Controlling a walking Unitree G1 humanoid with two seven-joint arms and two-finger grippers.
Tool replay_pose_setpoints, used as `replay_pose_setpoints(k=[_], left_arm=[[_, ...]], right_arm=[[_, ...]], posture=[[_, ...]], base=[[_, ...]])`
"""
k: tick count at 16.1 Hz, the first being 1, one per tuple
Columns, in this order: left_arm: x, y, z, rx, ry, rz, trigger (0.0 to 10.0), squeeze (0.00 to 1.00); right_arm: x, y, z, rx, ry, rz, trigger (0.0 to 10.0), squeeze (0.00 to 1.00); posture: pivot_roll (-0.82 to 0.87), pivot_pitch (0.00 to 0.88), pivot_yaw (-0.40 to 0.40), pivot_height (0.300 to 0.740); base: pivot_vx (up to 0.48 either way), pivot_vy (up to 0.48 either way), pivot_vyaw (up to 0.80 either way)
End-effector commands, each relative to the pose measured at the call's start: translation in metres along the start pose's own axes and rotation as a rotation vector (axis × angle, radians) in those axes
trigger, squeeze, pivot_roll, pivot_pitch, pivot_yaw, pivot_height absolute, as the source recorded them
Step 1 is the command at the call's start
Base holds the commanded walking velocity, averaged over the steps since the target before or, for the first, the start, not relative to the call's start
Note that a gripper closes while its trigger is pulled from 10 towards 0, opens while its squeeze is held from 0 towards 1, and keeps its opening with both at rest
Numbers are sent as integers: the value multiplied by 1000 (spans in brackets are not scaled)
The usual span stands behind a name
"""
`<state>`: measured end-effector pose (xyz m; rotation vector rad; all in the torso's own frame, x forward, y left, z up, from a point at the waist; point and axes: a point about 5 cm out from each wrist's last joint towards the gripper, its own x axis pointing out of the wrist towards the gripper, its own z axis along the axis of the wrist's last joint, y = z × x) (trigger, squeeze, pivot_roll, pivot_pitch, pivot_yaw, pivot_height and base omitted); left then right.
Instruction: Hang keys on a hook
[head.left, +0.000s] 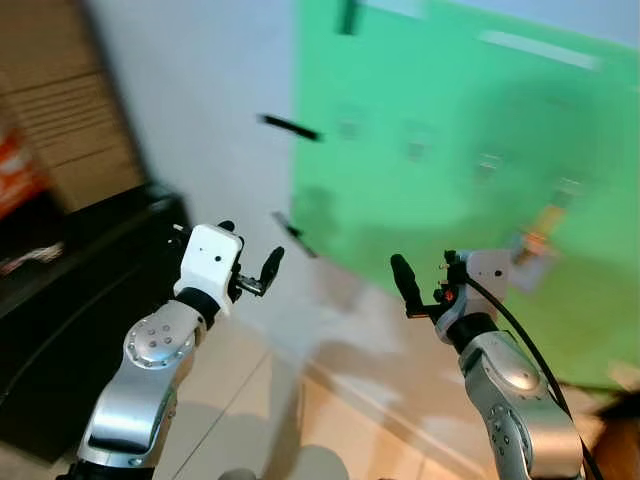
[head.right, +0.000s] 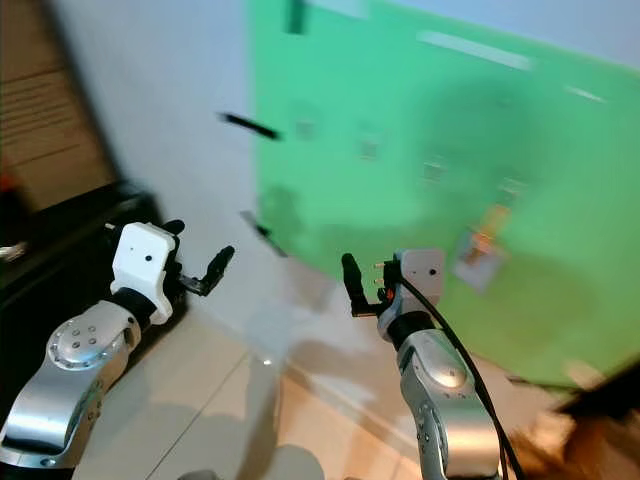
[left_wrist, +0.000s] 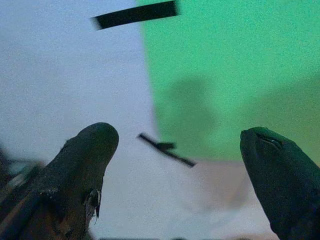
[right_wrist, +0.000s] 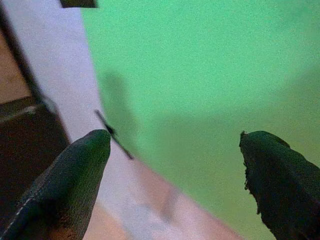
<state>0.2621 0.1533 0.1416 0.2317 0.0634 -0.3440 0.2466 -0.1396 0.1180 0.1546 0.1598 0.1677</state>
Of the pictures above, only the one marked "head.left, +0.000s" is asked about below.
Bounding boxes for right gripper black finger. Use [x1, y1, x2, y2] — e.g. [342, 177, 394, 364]
[390, 254, 439, 321]

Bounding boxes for small silver keys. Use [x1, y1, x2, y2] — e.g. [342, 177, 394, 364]
[0, 245, 61, 276]

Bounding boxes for black glossy cabinet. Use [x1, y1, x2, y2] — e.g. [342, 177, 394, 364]
[0, 180, 191, 461]

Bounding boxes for short white tape strip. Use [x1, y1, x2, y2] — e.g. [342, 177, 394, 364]
[610, 362, 640, 391]

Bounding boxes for printed cardboard box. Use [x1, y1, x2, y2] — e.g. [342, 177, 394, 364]
[0, 0, 146, 213]

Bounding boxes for brown cardboard piece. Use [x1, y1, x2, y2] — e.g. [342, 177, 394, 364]
[590, 395, 640, 480]

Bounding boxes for long white tape strip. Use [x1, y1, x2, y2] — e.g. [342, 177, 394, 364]
[478, 30, 603, 71]

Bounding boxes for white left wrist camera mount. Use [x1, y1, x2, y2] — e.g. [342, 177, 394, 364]
[175, 225, 244, 319]

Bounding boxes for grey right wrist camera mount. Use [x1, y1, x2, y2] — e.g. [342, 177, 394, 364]
[467, 250, 511, 303]

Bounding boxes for orange lanyard key tag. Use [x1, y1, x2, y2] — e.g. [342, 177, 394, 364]
[508, 200, 566, 294]

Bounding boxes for clear adhesive wall hook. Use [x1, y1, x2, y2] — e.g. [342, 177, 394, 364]
[473, 152, 501, 183]
[555, 177, 583, 206]
[403, 125, 433, 163]
[335, 105, 363, 141]

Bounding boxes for green wall sheet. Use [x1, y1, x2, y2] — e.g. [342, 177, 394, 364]
[290, 0, 640, 391]

